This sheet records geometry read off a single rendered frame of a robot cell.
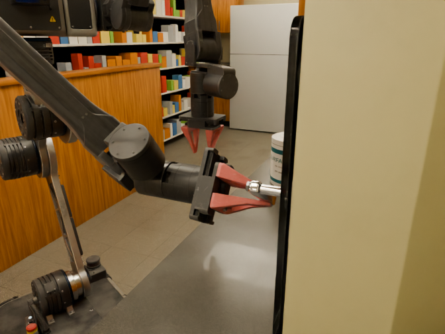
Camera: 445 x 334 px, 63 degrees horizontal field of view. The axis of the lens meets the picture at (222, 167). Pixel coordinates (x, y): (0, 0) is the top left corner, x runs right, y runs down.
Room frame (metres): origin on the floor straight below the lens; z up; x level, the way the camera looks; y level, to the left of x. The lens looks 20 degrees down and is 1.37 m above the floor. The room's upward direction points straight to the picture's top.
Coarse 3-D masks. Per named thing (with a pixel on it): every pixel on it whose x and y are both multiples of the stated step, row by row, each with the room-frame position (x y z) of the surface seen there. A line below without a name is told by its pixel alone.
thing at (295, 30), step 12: (288, 60) 0.35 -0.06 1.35; (288, 72) 0.35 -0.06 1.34; (288, 84) 0.35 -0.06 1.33; (288, 96) 0.35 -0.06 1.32; (288, 108) 0.35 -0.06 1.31; (288, 120) 0.35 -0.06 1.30; (288, 132) 0.35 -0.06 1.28; (288, 144) 0.35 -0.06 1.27; (288, 156) 0.35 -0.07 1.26; (288, 168) 0.35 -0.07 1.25; (288, 180) 0.35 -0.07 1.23; (276, 264) 0.35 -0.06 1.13; (276, 276) 0.35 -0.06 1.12; (276, 288) 0.35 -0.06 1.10; (276, 300) 0.35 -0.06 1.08; (276, 312) 0.35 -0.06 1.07; (276, 324) 0.35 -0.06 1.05
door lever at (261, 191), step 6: (252, 180) 0.41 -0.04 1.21; (246, 186) 0.40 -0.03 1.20; (252, 186) 0.40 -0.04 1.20; (258, 186) 0.40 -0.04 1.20; (264, 186) 0.40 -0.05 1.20; (270, 186) 0.40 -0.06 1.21; (276, 186) 0.40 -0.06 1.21; (252, 192) 0.40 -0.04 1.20; (258, 192) 0.40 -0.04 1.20; (264, 192) 0.40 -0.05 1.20; (270, 192) 0.39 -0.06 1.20; (276, 192) 0.39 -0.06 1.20; (258, 198) 0.43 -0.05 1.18; (264, 198) 0.42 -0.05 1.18; (270, 198) 0.44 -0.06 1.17
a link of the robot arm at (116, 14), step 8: (120, 0) 1.11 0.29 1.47; (128, 0) 1.11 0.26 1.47; (136, 0) 1.11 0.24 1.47; (144, 0) 1.13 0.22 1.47; (152, 0) 1.17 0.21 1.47; (112, 8) 1.15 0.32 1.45; (120, 8) 1.11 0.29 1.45; (128, 8) 1.12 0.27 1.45; (152, 8) 1.17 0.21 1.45; (112, 16) 1.15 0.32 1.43; (120, 16) 1.11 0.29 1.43; (128, 16) 1.12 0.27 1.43; (152, 16) 1.17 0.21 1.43; (112, 24) 1.15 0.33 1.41; (120, 24) 1.11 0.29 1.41; (128, 24) 1.12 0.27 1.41; (152, 24) 1.17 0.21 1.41
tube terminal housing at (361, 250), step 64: (320, 0) 0.33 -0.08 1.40; (384, 0) 0.31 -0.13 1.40; (320, 64) 0.33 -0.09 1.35; (384, 64) 0.31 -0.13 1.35; (320, 128) 0.33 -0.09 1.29; (384, 128) 0.31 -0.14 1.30; (320, 192) 0.32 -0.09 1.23; (384, 192) 0.30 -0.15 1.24; (320, 256) 0.32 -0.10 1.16; (384, 256) 0.30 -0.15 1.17; (320, 320) 0.32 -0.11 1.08; (384, 320) 0.29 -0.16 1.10
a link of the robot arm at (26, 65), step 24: (0, 24) 0.53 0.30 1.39; (0, 48) 0.52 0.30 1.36; (24, 48) 0.54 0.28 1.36; (24, 72) 0.52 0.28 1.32; (48, 72) 0.54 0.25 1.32; (48, 96) 0.52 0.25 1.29; (72, 96) 0.54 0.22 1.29; (72, 120) 0.53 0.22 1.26; (96, 120) 0.54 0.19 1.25; (96, 144) 0.52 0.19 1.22; (120, 168) 0.53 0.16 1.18
